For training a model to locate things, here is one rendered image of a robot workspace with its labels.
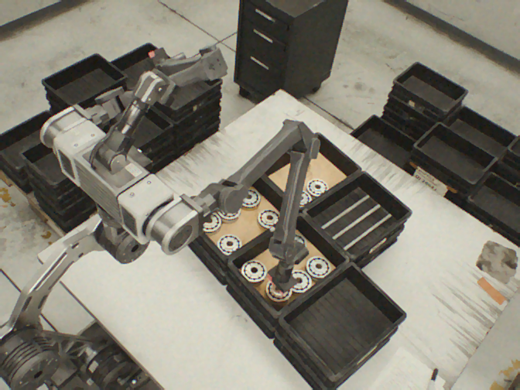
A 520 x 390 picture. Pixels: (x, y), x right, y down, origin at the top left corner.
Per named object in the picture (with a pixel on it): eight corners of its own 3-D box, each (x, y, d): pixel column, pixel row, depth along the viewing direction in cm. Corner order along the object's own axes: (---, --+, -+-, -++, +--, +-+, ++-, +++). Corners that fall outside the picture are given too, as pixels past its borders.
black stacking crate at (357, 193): (344, 275, 224) (351, 260, 215) (296, 227, 236) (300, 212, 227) (405, 227, 242) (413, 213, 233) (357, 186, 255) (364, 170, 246)
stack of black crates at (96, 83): (84, 161, 334) (71, 107, 299) (55, 135, 345) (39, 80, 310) (135, 130, 355) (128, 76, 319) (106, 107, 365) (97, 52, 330)
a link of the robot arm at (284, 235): (288, 133, 186) (312, 137, 179) (299, 135, 190) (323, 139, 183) (263, 252, 191) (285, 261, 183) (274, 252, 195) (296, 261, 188)
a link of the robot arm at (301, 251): (267, 244, 190) (285, 251, 184) (288, 226, 196) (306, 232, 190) (275, 269, 197) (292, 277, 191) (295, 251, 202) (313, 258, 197)
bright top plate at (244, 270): (254, 287, 211) (254, 286, 210) (236, 271, 215) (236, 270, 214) (271, 271, 216) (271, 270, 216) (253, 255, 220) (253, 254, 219)
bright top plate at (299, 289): (295, 297, 210) (295, 296, 209) (281, 277, 215) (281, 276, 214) (316, 285, 214) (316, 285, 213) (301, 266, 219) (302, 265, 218)
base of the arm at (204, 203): (179, 219, 162) (179, 195, 153) (199, 204, 167) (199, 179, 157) (199, 236, 159) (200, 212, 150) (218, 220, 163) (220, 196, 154)
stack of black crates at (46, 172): (69, 237, 299) (52, 186, 264) (37, 206, 310) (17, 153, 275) (126, 198, 320) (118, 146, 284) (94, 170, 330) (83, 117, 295)
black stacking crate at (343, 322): (328, 392, 193) (334, 381, 184) (273, 331, 205) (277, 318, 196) (398, 328, 211) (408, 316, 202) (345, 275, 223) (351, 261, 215)
